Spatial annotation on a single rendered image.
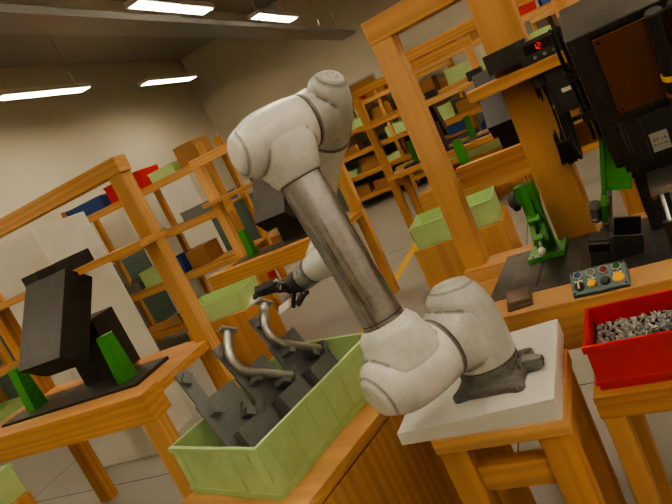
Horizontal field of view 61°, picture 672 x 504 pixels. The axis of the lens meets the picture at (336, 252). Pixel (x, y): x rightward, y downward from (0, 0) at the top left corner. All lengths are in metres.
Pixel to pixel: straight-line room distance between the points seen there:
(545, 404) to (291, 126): 0.81
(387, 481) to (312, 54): 11.36
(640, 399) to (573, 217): 0.98
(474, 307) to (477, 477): 0.41
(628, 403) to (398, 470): 0.73
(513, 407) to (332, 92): 0.80
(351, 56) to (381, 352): 11.32
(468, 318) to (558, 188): 1.03
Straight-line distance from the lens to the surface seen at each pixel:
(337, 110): 1.34
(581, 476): 1.47
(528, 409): 1.37
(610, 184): 1.90
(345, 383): 1.85
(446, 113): 8.98
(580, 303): 1.77
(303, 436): 1.71
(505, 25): 2.23
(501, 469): 1.50
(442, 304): 1.37
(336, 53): 12.51
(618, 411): 1.53
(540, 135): 2.25
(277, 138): 1.25
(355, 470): 1.74
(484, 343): 1.39
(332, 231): 1.26
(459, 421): 1.42
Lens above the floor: 1.60
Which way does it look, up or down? 10 degrees down
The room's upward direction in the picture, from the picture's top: 25 degrees counter-clockwise
